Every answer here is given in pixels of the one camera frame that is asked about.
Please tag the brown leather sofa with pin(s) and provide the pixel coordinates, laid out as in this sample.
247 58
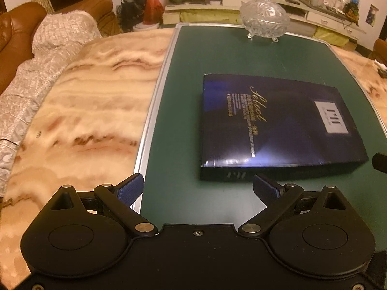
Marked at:
18 27

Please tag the red plastic bag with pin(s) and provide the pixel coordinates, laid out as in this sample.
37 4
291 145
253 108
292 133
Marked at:
152 7

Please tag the dark blue box lid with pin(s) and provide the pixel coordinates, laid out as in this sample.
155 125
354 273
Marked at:
272 120

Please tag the black waste bin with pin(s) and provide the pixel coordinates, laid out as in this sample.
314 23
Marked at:
133 9

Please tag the brown leather armchair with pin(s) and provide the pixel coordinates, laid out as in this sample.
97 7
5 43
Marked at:
381 50

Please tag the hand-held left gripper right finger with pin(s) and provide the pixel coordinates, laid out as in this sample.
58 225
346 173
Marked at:
266 188

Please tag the white television cabinet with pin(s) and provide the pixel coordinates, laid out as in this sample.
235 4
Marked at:
211 1

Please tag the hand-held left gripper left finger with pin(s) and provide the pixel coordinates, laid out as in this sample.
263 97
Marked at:
130 191

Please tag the grey quilted sofa cover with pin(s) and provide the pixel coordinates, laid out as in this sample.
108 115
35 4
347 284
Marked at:
39 75

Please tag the black remote control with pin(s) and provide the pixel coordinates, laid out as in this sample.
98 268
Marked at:
382 72

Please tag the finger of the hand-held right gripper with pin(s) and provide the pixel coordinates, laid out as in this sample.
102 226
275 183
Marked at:
381 163

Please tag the blue wall picture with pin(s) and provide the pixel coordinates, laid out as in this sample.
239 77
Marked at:
372 15

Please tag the green board with metal frame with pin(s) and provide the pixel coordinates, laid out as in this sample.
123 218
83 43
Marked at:
181 96

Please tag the dark tea tray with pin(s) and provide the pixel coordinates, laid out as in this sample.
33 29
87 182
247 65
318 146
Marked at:
320 6

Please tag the marble desktop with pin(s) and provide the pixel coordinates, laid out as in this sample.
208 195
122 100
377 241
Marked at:
90 111

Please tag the glass candy bowl with lid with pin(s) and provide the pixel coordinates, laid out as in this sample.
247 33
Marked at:
264 18

